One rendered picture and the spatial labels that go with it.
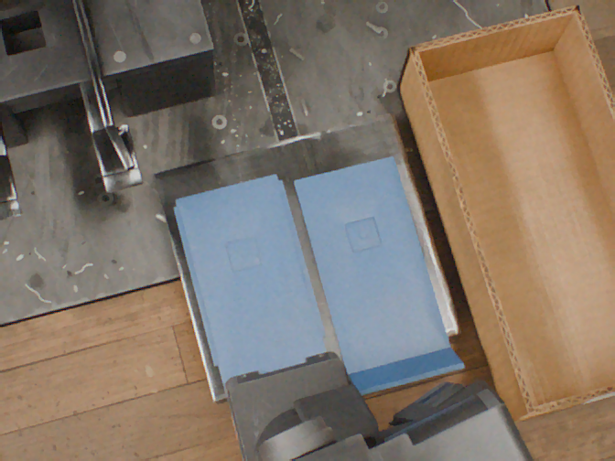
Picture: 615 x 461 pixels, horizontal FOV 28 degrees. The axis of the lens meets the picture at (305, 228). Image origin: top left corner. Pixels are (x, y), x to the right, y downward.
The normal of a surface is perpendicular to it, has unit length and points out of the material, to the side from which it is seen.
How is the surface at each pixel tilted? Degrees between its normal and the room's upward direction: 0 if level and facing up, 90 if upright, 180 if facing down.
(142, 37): 0
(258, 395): 30
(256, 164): 0
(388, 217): 0
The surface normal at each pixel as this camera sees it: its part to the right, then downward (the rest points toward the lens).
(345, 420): -0.20, -0.94
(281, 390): 0.18, 0.24
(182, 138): 0.04, -0.25
